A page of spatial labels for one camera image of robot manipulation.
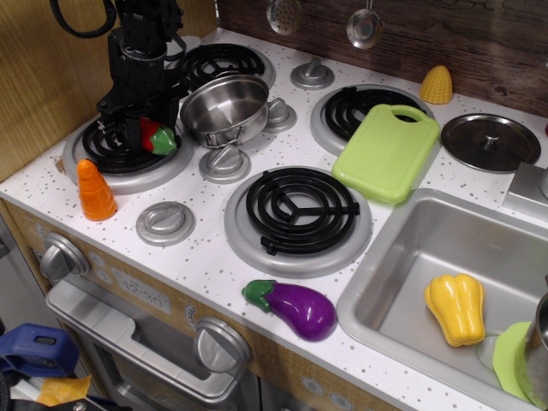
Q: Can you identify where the back right black burner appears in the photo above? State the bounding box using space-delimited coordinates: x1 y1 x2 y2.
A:
310 84 434 156

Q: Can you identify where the front left black burner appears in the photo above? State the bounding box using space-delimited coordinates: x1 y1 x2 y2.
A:
63 114 195 196

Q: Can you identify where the small steel pot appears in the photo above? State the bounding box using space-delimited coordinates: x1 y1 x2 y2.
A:
180 74 269 148

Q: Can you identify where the blue clamp tool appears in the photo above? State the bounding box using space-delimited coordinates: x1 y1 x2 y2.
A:
1 323 80 378

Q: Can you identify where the hanging perforated steel skimmer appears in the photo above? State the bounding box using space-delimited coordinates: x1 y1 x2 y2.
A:
266 0 303 36

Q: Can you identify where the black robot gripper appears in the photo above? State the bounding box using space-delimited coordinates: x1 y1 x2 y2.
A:
97 1 186 157

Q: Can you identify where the grey faucet base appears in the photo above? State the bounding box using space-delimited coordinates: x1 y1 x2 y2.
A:
503 163 547 222

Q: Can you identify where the steel cup in sink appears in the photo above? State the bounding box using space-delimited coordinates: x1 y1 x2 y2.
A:
515 294 547 410

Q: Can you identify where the silver stove knob behind pot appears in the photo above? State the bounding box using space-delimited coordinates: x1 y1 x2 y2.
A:
263 98 297 133

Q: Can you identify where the silver stove knob centre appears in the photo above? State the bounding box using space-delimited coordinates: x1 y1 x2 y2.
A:
199 146 251 184

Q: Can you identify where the yellow toy bell pepper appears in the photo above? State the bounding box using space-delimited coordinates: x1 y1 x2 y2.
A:
424 273 485 348

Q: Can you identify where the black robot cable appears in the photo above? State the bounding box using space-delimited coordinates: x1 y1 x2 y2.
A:
49 0 119 39

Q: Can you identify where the green plastic plate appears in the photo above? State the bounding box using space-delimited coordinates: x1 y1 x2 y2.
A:
492 322 531 402

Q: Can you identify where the silver oven dial right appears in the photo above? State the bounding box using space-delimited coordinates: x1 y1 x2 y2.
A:
193 316 252 378

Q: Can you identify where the yellow toy corn cob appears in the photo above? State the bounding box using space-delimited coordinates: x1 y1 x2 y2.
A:
420 65 453 104

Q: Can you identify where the steel pot lid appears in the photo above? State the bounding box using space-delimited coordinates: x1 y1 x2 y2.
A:
440 113 541 174

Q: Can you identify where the orange toy carrot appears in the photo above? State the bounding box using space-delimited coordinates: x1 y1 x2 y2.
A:
76 159 117 221

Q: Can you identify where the yellow cloth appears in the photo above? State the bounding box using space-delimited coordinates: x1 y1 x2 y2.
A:
37 376 92 407

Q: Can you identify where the silver stove knob back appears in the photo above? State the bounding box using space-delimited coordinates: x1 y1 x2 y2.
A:
290 57 335 90

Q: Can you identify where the green plastic cutting board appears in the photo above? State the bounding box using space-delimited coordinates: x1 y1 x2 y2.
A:
331 104 440 204

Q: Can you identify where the silver stove knob front left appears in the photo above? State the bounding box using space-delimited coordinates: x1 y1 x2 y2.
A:
135 201 195 247

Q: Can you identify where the red toy chili pepper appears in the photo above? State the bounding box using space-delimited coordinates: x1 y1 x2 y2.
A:
140 117 177 156

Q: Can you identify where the front right black burner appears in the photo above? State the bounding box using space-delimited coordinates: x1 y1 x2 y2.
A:
223 167 372 278

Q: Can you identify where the silver sink basin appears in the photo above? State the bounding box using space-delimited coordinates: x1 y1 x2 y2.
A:
337 189 547 410

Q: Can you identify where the hanging steel ladle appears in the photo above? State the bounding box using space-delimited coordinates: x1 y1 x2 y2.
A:
346 1 383 50

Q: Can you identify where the silver oven door handle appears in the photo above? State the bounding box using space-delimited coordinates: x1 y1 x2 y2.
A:
46 281 246 410

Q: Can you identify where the silver oven dial left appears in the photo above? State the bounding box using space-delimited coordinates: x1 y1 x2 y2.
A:
39 233 91 281

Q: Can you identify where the silver oven dial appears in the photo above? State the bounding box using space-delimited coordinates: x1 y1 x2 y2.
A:
193 316 252 378
39 233 91 281

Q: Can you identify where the purple toy eggplant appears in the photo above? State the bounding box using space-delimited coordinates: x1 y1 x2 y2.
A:
241 280 337 342

